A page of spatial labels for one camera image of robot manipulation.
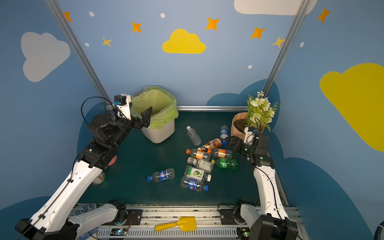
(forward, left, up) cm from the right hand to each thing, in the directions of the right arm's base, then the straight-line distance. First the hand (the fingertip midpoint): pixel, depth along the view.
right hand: (233, 139), depth 80 cm
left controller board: (-43, +56, -21) cm, 74 cm away
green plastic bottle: (-6, +1, -16) cm, 17 cm away
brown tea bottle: (+8, +9, -17) cm, 21 cm away
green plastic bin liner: (+12, +39, +9) cm, 42 cm away
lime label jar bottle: (-13, +20, -17) cm, 29 cm away
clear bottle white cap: (+13, +23, -16) cm, 31 cm away
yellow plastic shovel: (-38, +24, -21) cm, 49 cm away
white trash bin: (+10, +47, -13) cm, 50 cm away
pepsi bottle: (-14, +36, -17) cm, 42 cm away
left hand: (-1, +44, +25) cm, 50 cm away
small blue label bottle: (+18, +1, -17) cm, 24 cm away
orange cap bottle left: (-1, +19, -16) cm, 25 cm away
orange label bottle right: (+1, +4, -16) cm, 17 cm away
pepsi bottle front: (-20, +19, -17) cm, 32 cm away
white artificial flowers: (+14, -15, +7) cm, 22 cm away
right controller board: (-40, -5, -23) cm, 46 cm away
